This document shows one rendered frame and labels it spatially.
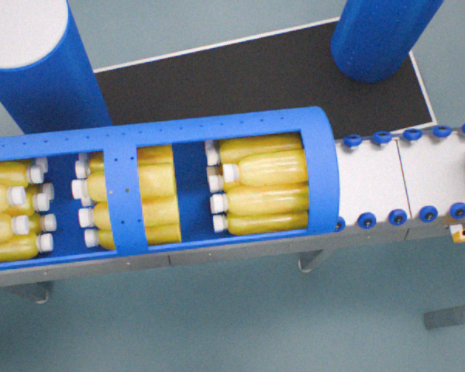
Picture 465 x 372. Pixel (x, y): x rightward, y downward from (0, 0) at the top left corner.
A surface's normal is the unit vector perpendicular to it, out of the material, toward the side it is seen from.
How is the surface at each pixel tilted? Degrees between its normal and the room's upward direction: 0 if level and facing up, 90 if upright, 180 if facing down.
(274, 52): 0
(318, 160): 8
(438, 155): 0
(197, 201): 5
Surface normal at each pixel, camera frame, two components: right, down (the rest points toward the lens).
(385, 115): 0.04, -0.25
